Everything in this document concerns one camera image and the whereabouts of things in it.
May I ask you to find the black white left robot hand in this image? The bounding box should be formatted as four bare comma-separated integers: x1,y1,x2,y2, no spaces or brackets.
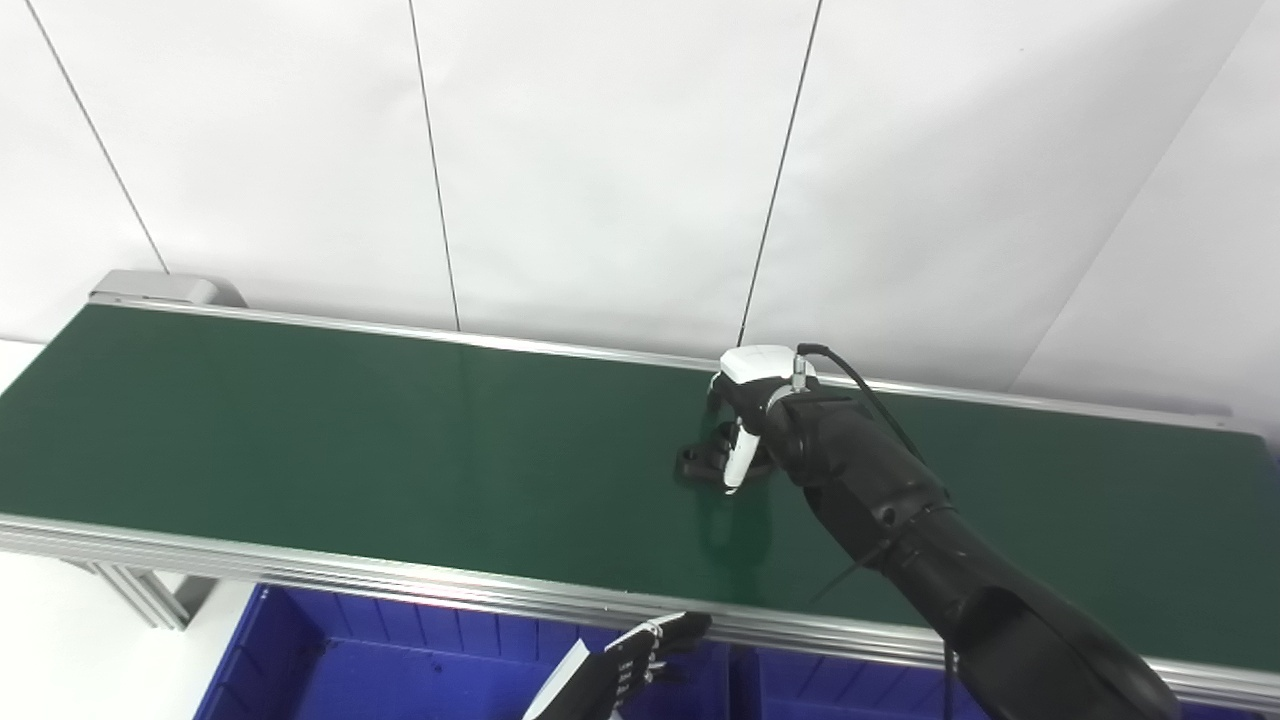
520,611,714,720

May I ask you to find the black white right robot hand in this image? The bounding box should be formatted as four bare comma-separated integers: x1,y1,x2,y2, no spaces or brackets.
704,344,821,497

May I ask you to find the black flanged metal part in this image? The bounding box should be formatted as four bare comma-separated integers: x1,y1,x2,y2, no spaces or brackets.
675,420,777,489

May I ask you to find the blue plastic bin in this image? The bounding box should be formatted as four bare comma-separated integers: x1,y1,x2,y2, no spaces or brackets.
195,584,733,720
728,644,963,720

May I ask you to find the green conveyor belt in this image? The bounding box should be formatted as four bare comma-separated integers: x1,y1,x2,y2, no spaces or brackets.
0,304,1280,674
0,294,1280,714

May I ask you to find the aluminium conveyor leg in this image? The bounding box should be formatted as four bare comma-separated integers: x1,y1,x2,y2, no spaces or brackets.
64,560,218,632

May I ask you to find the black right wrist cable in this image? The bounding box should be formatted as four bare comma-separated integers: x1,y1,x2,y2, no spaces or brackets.
795,342,963,720

